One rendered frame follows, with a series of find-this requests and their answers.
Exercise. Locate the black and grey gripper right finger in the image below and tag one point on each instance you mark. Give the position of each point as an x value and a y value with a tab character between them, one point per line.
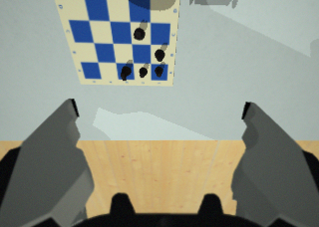
276	182

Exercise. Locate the blue and cream chessboard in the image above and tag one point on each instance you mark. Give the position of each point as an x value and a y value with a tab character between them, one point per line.
100	34

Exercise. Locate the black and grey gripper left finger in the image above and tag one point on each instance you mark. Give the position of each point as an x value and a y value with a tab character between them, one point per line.
46	181

